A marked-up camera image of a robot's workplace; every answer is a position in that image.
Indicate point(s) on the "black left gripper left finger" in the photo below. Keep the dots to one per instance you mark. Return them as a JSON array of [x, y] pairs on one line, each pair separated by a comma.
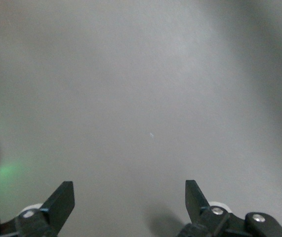
[[56, 209]]

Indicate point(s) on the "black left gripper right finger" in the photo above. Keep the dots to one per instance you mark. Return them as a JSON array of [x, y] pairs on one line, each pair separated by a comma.
[[200, 217]]

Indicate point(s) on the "dark grey table mat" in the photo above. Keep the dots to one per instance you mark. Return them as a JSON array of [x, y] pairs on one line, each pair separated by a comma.
[[140, 86]]

